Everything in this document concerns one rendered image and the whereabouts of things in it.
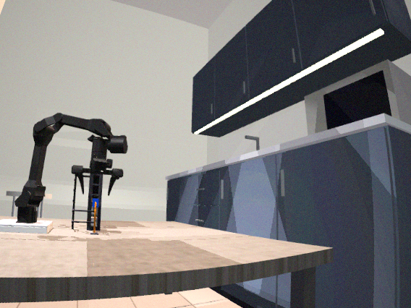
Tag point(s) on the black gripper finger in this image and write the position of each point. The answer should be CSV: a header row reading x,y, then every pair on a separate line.
x,y
80,176
111,183

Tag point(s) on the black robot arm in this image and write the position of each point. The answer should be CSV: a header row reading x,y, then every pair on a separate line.
x,y
33,190

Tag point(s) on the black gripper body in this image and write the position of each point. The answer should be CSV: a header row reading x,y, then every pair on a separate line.
x,y
116,172

